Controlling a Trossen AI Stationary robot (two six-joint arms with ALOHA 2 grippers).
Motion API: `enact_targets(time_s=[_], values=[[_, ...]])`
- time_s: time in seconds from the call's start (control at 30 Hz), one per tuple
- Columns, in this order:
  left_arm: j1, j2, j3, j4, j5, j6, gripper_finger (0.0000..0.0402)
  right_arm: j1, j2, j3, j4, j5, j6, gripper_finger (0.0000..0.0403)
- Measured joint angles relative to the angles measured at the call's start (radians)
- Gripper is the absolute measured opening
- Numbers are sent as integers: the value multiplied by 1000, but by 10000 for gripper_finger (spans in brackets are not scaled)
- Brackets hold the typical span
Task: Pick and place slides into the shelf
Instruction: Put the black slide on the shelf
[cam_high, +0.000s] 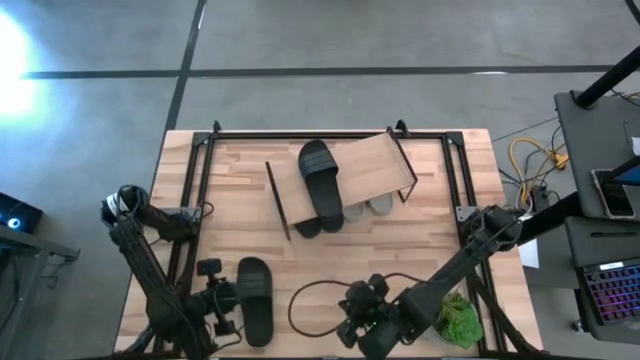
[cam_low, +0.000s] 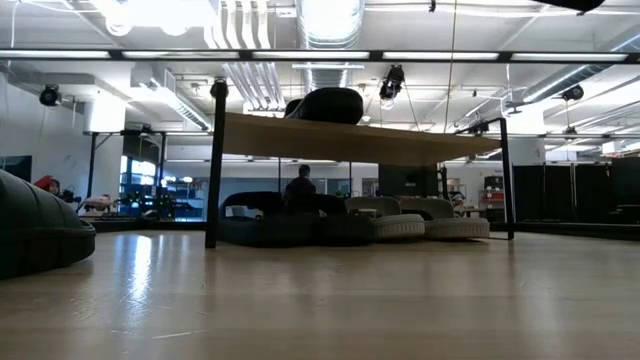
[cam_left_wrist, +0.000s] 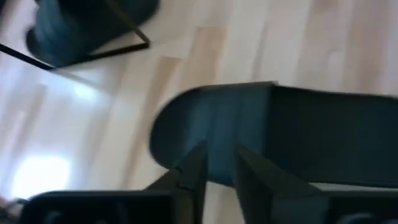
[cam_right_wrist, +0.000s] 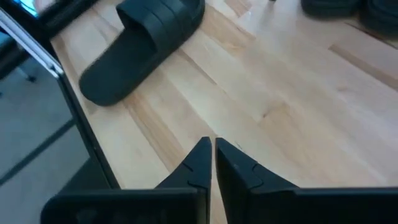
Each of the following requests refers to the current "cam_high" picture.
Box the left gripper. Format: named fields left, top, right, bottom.
left=197, top=258, right=249, bottom=337

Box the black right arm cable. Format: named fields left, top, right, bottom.
left=288, top=272, right=426, bottom=339

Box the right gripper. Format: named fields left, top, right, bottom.
left=337, top=273, right=394, bottom=350

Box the white paper sheet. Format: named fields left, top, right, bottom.
left=517, top=239, right=541, bottom=270

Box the grey rubber slide sandal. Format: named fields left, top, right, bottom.
left=366, top=193, right=395, bottom=217
left=342, top=201, right=367, bottom=223

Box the black rubber slide sandal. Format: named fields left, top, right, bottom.
left=236, top=256, right=275, bottom=348
left=294, top=217, right=324, bottom=240
left=297, top=139, right=345, bottom=234

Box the yellow cable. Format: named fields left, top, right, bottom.
left=508, top=137, right=570, bottom=207

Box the laptop with lit keyboard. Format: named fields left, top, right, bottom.
left=579, top=259, right=640, bottom=326

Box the black box with blue light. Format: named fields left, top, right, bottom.
left=0, top=192, right=44, bottom=234

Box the green plant in white pot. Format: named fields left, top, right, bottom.
left=424, top=292, right=485, bottom=350

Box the black aluminium rig frame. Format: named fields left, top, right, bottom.
left=115, top=119, right=547, bottom=360

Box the black pole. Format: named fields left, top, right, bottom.
left=573, top=46, right=640, bottom=109

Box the grey metal stand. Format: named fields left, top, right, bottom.
left=0, top=224, right=81, bottom=351

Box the tablet with dark screen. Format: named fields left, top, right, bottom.
left=590, top=168, right=639, bottom=221

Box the wooden shelf black metal frame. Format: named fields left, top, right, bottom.
left=264, top=130, right=419, bottom=242

